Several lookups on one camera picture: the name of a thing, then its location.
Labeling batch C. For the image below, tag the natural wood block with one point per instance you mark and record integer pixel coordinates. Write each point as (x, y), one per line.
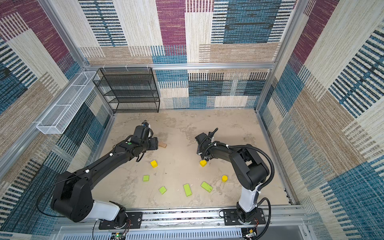
(162, 145)

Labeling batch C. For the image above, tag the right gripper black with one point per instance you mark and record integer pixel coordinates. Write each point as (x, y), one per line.
(199, 151)

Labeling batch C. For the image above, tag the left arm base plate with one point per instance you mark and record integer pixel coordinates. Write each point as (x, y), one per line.
(128, 220)

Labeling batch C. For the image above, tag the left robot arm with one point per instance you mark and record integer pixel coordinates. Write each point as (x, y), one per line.
(72, 196)

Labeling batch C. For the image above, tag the yellow cylinder block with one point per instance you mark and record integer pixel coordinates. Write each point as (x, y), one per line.
(224, 178)

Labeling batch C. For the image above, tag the black mesh wire shelf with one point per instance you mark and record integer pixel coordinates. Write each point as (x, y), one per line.
(128, 90)

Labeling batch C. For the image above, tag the long green block right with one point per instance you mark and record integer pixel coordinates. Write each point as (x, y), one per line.
(207, 187)

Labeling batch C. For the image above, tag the long green block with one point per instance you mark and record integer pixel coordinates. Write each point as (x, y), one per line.
(207, 187)
(187, 190)

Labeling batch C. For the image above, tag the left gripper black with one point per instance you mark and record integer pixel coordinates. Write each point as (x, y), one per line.
(154, 143)

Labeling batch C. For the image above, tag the small green block left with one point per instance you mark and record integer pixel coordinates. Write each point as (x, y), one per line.
(146, 178)

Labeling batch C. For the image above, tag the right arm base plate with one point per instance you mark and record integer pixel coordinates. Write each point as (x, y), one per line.
(234, 217)

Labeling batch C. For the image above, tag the yellow cube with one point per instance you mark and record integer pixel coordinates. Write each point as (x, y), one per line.
(154, 163)
(203, 163)

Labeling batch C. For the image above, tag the small green block tilted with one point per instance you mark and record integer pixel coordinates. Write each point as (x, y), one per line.
(162, 190)

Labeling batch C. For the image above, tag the aluminium front rail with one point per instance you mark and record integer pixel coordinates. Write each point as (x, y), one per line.
(284, 222)

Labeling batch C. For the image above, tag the long green block middle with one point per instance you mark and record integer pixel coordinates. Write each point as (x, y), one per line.
(187, 190)

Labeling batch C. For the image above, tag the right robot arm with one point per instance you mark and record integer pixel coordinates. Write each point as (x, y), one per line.
(254, 170)

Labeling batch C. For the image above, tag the white mesh wall basket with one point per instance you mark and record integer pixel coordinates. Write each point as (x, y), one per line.
(57, 119)

